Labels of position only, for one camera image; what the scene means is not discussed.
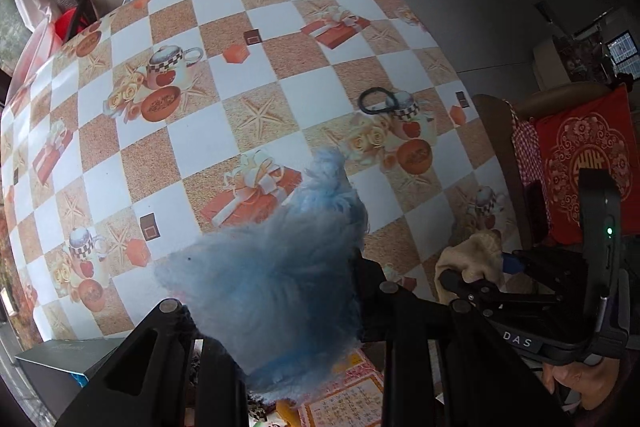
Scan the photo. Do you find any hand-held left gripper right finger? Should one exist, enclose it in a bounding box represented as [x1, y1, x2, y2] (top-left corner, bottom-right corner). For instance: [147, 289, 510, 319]
[357, 257, 566, 427]

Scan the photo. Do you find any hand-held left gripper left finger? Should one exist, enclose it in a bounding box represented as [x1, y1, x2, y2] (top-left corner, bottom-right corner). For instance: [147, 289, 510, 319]
[55, 299, 248, 427]

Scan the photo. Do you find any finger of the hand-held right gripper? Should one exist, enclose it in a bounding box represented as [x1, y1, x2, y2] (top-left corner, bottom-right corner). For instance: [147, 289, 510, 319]
[440, 269, 591, 340]
[502, 247, 587, 293]

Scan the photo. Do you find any beige cloth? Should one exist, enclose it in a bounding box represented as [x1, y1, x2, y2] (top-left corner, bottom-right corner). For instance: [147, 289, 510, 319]
[434, 231, 506, 305]

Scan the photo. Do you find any light blue fluffy cloth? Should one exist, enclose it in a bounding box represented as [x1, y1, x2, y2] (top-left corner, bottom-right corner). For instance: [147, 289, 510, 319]
[154, 146, 371, 408]

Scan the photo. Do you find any person's right hand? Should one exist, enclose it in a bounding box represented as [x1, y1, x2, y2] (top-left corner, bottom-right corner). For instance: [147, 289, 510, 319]
[542, 349, 626, 413]

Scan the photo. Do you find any yellow red box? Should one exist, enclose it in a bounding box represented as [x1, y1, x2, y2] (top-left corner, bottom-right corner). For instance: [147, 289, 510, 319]
[295, 352, 396, 427]

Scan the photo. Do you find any red checked cloth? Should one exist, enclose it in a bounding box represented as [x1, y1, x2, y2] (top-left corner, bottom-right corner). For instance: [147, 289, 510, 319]
[511, 117, 551, 228]

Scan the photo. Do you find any red patterned cushion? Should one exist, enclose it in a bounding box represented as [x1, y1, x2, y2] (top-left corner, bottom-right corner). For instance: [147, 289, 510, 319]
[535, 84, 633, 248]

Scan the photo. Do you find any grey box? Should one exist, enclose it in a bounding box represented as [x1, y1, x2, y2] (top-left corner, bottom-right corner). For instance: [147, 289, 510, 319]
[15, 338, 118, 408]

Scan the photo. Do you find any checkered printed tablecloth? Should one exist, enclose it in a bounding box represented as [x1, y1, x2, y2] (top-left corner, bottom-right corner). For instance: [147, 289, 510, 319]
[0, 0, 521, 343]

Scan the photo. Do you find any black hair tie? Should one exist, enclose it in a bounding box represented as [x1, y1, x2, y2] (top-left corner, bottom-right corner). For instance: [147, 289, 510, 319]
[359, 88, 401, 115]

